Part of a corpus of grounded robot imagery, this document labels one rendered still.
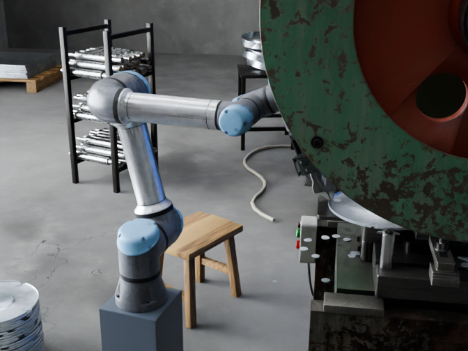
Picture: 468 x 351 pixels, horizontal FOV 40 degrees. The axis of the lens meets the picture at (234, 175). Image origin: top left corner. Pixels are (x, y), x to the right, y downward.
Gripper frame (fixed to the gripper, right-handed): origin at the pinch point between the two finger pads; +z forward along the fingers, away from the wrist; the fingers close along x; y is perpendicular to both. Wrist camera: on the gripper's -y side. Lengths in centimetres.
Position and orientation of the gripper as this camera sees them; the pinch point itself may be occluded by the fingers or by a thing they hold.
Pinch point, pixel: (330, 194)
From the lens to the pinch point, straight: 178.0
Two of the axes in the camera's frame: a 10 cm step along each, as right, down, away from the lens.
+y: -4.2, 3.2, -8.5
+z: 3.7, 9.2, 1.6
